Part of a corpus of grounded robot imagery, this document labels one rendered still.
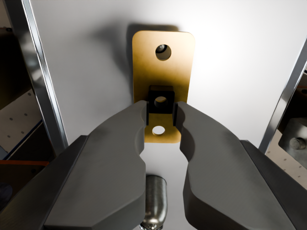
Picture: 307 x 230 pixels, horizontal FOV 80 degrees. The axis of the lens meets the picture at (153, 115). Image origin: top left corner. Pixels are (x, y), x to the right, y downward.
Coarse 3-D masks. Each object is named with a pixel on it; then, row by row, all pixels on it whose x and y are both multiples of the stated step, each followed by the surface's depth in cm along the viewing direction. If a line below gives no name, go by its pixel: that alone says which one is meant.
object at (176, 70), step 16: (144, 32) 11; (160, 32) 11; (176, 32) 11; (144, 48) 11; (176, 48) 11; (192, 48) 11; (144, 64) 12; (160, 64) 12; (176, 64) 12; (144, 80) 12; (160, 80) 12; (176, 80) 12; (144, 96) 13; (176, 96) 13; (160, 112) 13; (176, 128) 14
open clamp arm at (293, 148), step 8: (296, 120) 18; (304, 120) 18; (288, 128) 19; (296, 128) 18; (304, 128) 17; (288, 136) 19; (296, 136) 18; (304, 136) 17; (280, 144) 20; (288, 144) 19; (296, 144) 18; (304, 144) 17; (288, 152) 19; (296, 152) 18; (304, 152) 18; (296, 160) 18; (304, 160) 18
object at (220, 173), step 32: (192, 128) 9; (224, 128) 9; (192, 160) 7; (224, 160) 7; (192, 192) 6; (224, 192) 6; (256, 192) 6; (192, 224) 6; (224, 224) 5; (256, 224) 5; (288, 224) 5
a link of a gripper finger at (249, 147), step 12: (252, 144) 8; (252, 156) 7; (264, 156) 7; (264, 168) 7; (276, 168) 7; (276, 180) 6; (288, 180) 6; (276, 192) 6; (288, 192) 6; (300, 192) 6; (288, 204) 6; (300, 204) 6; (288, 216) 5; (300, 216) 5; (300, 228) 5
